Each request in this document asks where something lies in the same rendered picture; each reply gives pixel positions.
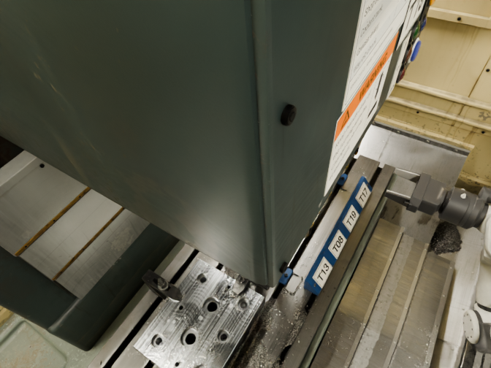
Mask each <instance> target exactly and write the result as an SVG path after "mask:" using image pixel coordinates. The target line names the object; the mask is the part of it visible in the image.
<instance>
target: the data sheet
mask: <svg viewBox="0 0 491 368"><path fill-rule="evenodd" d="M409 2H410V0H362V4H361V8H360V12H359V20H358V24H357V32H356V36H355V40H354V47H353V52H352V56H351V63H350V67H349V75H348V79H347V83H346V91H345V95H344V100H343V106H342V111H344V109H345V108H346V106H347V104H348V103H349V102H350V101H351V99H352V97H353V96H354V94H355V93H356V92H357V90H358V88H359V87H360V86H361V84H362V82H363V81H364V79H365V78H366V77H367V75H368V73H369V72H370V70H371V69H372V68H373V66H374V65H375V63H376V62H377V60H378V59H379V57H380V56H381V54H382V53H383V51H384V50H385V48H386V47H387V45H388V44H389V43H390V41H391V40H392V38H393V36H394V35H395V34H396V32H397V30H398V29H399V28H400V26H401V25H402V23H403V21H404V19H405V16H406V12H407V9H408V5H409ZM342 111H341V112H342Z"/></svg>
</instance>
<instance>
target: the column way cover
mask: <svg viewBox="0 0 491 368"><path fill-rule="evenodd" d="M149 224H150V223H149V222H148V221H146V220H145V219H143V218H141V217H140V216H138V215H136V214H134V213H133V212H131V211H129V210H127V209H126V208H124V207H122V206H121V205H119V204H117V203H115V202H113V201H112V200H110V199H108V198H107V197H105V196H103V195H101V194H100V193H98V192H96V191H95V190H93V189H91V188H89V187H88V186H86V185H84V184H82V183H81V182H79V181H77V180H76V179H74V178H72V177H70V176H69V175H67V174H65V173H63V172H62V171H60V170H58V169H57V168H55V167H53V166H51V165H49V164H48V163H46V162H44V161H43V160H41V159H39V158H37V157H36V156H34V155H32V154H30V153H29V152H27V151H25V150H24V151H23V152H22V153H20V154H19V155H17V156H16V157H15V158H13V159H12V160H11V161H10V162H8V163H7V164H5V165H4V166H3V167H2V168H0V246H2V247H3V248H4V249H5V250H7V251H8V252H10V253H11V254H12V255H13V256H15V257H16V256H20V257H21V258H22V259H24V260H25V261H27V262H28V263H29V264H30V265H32V266H33V267H34V268H36V269H37V270H39V271H40V272H41V273H42V274H44V275H45V276H46V277H48V278H49V279H50V280H52V281H54V280H56V281H57V282H58V283H60V284H61V285H62V286H63V287H65V288H66V289H67V290H69V291H70V292H72V293H73V294H74V295H75V296H76V297H78V298H79V299H83V297H84V296H85V295H86V294H87V293H88V292H89V291H90V290H91V289H92V288H93V287H94V286H95V284H96V283H97V282H98V281H99V280H100V279H101V277H102V276H103V275H104V274H105V273H106V272H107V271H108V269H109V268H110V267H111V266H112V265H113V264H114V263H115V262H116V261H117V260H118V259H119V258H120V256H121V255H122V254H123V253H124V252H125V251H126V249H127V248H128V247H129V246H130V245H131V244H132V243H133V241H135V240H136V238H138V236H139V235H140V234H141V233H142V232H143V230H144V229H145V228H146V227H147V226H148V225H149Z"/></svg>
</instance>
